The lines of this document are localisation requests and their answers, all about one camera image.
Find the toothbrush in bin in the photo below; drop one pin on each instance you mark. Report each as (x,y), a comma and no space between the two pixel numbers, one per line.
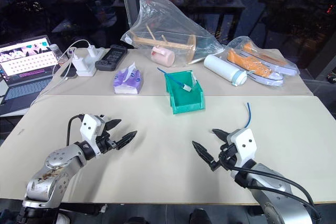
(175,80)

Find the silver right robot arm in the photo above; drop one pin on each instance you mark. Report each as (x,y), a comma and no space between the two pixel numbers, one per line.
(273,195)

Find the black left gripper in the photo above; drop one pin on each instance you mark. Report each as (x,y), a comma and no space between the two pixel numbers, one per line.
(105,144)

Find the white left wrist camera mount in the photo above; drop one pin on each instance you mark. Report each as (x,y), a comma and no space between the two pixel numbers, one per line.
(89,127)

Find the grey laptop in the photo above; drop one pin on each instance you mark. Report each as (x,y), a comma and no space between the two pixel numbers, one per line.
(25,74)

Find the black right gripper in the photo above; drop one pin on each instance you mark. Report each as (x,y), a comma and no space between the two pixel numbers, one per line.
(227,159)

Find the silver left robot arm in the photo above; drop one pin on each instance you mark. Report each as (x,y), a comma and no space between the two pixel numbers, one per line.
(56,165)

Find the orange canvas shoe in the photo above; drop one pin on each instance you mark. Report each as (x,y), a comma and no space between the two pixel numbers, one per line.
(249,66)
(273,60)

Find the dark smartphone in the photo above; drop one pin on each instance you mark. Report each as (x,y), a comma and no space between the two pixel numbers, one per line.
(67,73)

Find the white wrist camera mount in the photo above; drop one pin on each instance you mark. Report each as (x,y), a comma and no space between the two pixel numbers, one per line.
(244,145)
(89,127)

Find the pink cup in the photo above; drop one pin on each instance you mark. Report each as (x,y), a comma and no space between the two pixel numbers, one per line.
(162,56)

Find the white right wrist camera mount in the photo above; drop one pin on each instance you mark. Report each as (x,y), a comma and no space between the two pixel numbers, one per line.
(244,145)

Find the wooden rack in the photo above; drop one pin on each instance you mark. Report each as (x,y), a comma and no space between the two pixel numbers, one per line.
(168,43)

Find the purple tissue pack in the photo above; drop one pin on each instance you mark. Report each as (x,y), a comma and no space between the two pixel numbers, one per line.
(127,81)

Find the white bottle with blue cap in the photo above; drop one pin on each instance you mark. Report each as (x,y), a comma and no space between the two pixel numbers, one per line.
(223,68)

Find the white power strip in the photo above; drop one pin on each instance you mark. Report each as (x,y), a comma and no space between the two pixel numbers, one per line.
(89,65)

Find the orange sneakers in bag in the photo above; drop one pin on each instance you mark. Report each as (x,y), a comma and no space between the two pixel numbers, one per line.
(262,58)

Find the black remote device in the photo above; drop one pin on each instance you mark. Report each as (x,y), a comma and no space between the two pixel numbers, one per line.
(111,57)

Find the green plastic bin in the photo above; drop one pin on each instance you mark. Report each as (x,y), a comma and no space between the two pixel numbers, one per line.
(187,100)

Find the large clear plastic bag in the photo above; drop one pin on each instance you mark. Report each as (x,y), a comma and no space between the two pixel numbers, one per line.
(162,14)

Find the white power adapter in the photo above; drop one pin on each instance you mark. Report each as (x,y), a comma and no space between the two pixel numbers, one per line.
(77,60)
(92,51)

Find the clear water bottle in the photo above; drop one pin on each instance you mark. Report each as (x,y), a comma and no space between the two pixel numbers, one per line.
(59,53)

